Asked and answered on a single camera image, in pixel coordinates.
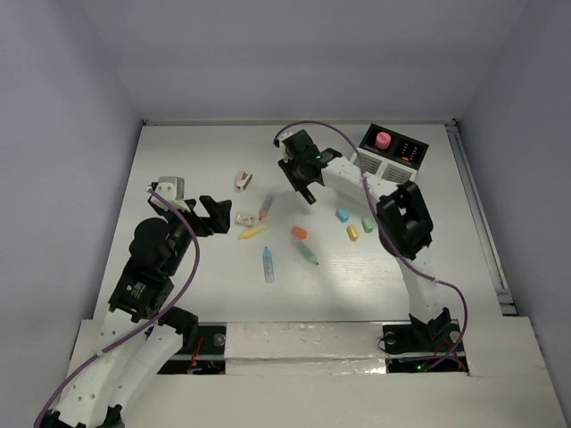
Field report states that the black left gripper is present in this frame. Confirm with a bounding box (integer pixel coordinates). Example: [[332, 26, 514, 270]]
[[159, 193, 232, 274]]

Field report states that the green cap black highlighter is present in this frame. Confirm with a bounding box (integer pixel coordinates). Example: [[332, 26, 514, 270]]
[[301, 189, 317, 204]]

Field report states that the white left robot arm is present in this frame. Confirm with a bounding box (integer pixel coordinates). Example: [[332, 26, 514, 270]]
[[34, 192, 232, 427]]

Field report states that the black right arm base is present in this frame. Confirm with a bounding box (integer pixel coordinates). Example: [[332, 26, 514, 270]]
[[377, 322, 469, 374]]

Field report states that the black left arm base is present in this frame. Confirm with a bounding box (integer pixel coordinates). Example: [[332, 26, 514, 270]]
[[158, 324, 227, 375]]

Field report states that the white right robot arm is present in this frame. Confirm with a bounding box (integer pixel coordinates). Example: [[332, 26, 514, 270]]
[[273, 130, 451, 354]]

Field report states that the white pink eraser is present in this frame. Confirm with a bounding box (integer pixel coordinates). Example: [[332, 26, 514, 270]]
[[235, 213, 258, 227]]

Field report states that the yellow pencil-shaped highlighter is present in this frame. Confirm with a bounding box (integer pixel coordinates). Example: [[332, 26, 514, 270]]
[[238, 223, 269, 240]]

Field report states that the pink white mini stapler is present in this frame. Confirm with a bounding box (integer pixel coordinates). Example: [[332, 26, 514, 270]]
[[235, 171, 253, 192]]

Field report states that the grey pencil-shaped pen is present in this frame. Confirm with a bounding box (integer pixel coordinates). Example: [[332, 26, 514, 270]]
[[259, 193, 275, 220]]

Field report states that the blue small eraser cap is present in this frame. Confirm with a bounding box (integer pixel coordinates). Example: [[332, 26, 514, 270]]
[[335, 208, 350, 223]]

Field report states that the blue pencil-shaped highlighter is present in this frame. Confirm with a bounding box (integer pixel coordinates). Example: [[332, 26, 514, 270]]
[[262, 247, 275, 284]]

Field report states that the orange small eraser cap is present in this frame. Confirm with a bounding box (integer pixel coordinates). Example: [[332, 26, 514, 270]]
[[292, 226, 308, 240]]

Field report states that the white black desk organizer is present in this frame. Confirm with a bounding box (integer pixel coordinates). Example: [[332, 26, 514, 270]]
[[358, 124, 429, 184]]

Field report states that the pink tape roll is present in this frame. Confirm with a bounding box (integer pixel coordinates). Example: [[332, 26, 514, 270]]
[[375, 131, 393, 150]]

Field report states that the yellow small eraser cap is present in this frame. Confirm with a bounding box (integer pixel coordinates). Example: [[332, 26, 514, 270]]
[[346, 225, 360, 242]]

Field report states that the green small eraser cap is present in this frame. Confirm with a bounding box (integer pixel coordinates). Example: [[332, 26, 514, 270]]
[[361, 217, 377, 234]]

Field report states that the green pencil-shaped highlighter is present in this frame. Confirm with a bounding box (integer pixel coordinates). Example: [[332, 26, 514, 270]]
[[293, 237, 319, 266]]

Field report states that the white front platform board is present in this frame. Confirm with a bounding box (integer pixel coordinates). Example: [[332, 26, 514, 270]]
[[122, 317, 566, 427]]

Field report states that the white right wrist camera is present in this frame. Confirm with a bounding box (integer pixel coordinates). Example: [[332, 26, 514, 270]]
[[272, 131, 293, 148]]

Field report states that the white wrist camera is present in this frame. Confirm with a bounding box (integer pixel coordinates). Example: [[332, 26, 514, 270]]
[[272, 131, 293, 148], [147, 177, 188, 211]]

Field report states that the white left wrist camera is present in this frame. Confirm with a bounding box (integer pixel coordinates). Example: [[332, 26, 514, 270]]
[[147, 177, 188, 211]]

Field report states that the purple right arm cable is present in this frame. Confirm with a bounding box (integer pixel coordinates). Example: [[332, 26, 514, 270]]
[[272, 120, 469, 374]]

